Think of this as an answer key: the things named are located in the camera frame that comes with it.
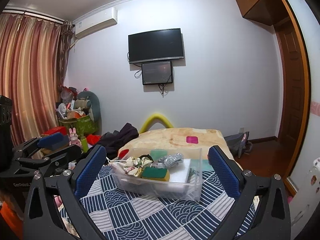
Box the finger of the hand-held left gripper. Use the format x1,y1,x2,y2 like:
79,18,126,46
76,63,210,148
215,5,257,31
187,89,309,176
14,144,83,178
11,132,70,157

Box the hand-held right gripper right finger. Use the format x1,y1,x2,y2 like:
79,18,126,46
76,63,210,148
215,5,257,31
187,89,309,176
208,145,292,240

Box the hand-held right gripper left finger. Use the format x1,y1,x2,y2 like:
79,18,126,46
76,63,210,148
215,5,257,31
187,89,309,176
23,144,110,240

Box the cream drawstring pouch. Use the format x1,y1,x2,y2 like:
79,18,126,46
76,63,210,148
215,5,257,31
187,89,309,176
109,158,131,176

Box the white foam sponge block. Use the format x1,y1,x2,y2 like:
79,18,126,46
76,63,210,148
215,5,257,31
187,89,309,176
169,158,198,183

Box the floral fabric scrunchie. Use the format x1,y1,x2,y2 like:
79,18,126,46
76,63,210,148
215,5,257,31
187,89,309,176
124,156,153,178

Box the green and yellow sponge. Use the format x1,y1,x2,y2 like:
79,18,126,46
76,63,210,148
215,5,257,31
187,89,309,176
141,167,171,182

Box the clear plastic box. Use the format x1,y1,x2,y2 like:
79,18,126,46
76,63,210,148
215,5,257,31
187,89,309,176
109,147,203,202

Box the red box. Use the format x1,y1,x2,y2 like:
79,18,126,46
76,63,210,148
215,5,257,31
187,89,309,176
41,127,68,137

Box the pink rabbit toy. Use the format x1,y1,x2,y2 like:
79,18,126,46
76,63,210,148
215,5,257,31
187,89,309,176
68,127,82,146

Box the grey backpack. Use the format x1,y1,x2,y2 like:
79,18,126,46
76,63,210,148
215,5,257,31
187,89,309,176
223,131,253,158

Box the red cloth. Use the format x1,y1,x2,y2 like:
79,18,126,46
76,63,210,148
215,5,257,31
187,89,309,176
86,134,102,146

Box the green cardboard box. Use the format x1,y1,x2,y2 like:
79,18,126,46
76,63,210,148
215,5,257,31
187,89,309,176
58,114,99,137

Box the black clothing pile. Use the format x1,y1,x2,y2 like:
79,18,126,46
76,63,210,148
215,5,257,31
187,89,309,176
86,122,140,161

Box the red plastic bag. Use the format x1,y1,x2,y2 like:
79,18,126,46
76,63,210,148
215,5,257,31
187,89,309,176
59,86,78,103

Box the striped red gold curtain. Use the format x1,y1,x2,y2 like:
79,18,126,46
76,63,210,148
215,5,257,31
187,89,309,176
0,12,73,148

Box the beige blanket with coloured squares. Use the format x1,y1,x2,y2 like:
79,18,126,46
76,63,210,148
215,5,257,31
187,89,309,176
118,127,241,171

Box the blue patterned bed cloth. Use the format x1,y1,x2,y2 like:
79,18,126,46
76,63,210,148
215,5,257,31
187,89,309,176
59,162,256,240

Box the yellow foam tube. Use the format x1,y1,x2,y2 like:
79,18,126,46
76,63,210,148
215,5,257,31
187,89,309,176
138,113,175,134

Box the white suitcase with stickers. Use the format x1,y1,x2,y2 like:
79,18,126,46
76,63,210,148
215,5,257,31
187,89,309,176
291,157,320,240

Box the brown wooden door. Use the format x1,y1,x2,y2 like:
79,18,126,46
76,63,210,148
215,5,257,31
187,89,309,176
274,22,305,166

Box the white air conditioner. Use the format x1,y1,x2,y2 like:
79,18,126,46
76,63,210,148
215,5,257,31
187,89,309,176
73,7,118,39

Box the white sliding wardrobe door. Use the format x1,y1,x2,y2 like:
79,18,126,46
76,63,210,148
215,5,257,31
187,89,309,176
279,0,320,198

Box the wooden overhead cabinet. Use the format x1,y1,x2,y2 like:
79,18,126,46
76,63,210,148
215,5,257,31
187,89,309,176
234,0,293,26

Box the black monitor cables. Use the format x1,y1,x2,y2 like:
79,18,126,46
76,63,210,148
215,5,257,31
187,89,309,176
134,65,174,97

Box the small black wall monitor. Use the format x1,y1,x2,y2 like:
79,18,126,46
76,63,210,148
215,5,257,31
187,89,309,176
141,60,174,86

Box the white curtain rail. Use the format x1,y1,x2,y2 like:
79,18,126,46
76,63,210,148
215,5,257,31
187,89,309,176
2,8,66,23

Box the wall-mounted black television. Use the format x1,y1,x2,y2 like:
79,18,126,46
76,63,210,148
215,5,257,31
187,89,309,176
128,28,185,64

